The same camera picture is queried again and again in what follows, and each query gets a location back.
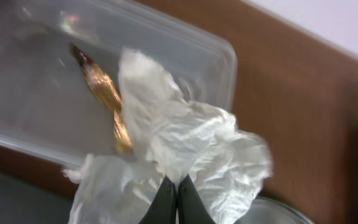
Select round black serving tray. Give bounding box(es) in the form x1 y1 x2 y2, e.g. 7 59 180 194
235 196 314 224

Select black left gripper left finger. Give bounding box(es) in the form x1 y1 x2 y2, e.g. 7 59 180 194
139 176 177 224

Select white napkin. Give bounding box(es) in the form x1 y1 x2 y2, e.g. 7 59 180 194
65 49 272 223

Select clear plastic waste bin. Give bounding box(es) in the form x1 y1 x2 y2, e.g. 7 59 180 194
0 0 237 166

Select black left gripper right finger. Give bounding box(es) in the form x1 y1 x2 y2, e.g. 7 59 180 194
178 175 215 224

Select brown gold coffee wrapper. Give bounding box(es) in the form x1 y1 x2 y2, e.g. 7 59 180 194
70 44 133 154

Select black rectangular tray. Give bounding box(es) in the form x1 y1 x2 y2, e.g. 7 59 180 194
0 172 72 224

